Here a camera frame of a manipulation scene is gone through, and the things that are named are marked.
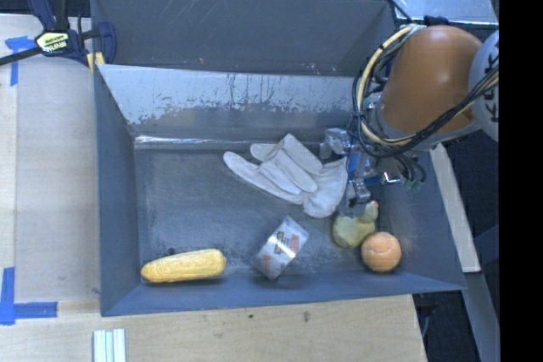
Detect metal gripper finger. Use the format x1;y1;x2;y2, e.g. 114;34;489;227
318;127;354;160
339;181;372;221

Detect white work glove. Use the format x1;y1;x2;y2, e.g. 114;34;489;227
222;132;350;220

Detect orange tennis ball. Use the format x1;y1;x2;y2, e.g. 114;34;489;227
361;231;402;273

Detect clear packet with orange print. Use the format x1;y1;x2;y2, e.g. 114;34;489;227
249;215;311;281

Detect grey metal bin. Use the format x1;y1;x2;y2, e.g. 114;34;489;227
88;0;468;318

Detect yellow corn cob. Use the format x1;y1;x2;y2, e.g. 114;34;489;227
140;248;227;284

